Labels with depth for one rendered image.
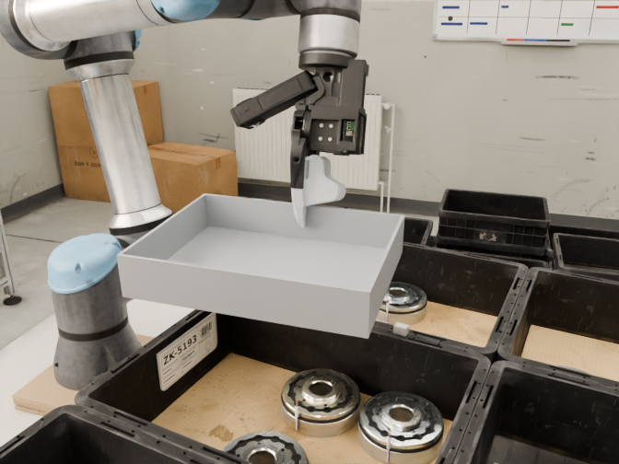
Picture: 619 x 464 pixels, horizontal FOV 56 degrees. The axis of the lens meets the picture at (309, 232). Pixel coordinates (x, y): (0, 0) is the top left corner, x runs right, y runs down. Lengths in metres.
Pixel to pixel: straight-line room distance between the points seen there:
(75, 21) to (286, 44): 3.16
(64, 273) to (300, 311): 0.52
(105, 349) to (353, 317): 0.58
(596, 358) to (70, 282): 0.82
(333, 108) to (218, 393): 0.42
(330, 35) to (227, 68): 3.44
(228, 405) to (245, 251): 0.22
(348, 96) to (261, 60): 3.33
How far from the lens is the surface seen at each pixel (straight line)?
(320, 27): 0.73
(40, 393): 1.10
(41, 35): 0.95
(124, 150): 1.07
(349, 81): 0.73
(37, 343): 1.30
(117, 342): 1.06
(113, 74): 1.07
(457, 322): 1.03
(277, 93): 0.74
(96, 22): 0.85
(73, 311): 1.02
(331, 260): 0.70
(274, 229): 0.77
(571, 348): 1.02
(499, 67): 3.74
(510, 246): 2.29
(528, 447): 0.81
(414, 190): 3.93
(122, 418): 0.67
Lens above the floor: 1.34
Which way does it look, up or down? 22 degrees down
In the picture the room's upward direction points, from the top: straight up
